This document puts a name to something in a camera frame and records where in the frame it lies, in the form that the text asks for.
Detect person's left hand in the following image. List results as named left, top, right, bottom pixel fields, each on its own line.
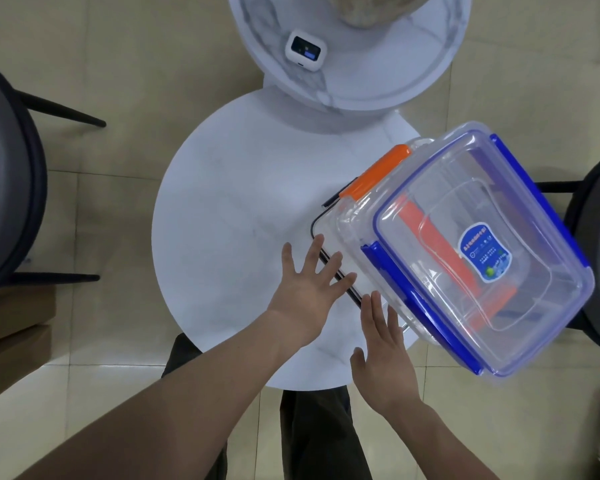
left=267, top=235, right=358, bottom=348

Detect person's right hand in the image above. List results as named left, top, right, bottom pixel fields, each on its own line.
left=350, top=291, right=421, bottom=417

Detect person's left forearm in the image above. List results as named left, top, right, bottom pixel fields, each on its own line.
left=15, top=309, right=306, bottom=480

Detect person's right forearm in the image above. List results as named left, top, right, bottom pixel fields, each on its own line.
left=382, top=397, right=501, bottom=480

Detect clear box with black rim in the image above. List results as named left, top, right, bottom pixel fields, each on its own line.
left=310, top=177, right=412, bottom=331

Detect person's black trousers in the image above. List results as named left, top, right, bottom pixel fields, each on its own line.
left=161, top=333, right=374, bottom=480

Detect clear box with orange latches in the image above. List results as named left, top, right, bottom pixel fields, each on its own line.
left=329, top=139, right=518, bottom=345

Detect clear box with blue latches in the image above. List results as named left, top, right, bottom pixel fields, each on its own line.
left=361, top=121, right=596, bottom=378

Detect white device with screen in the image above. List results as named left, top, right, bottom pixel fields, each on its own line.
left=284, top=28, right=328, bottom=72

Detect beige stone-like object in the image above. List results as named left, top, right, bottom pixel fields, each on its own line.
left=327, top=0, right=437, bottom=30

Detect brown wooden furniture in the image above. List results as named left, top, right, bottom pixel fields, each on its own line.
left=0, top=285, right=57, bottom=410

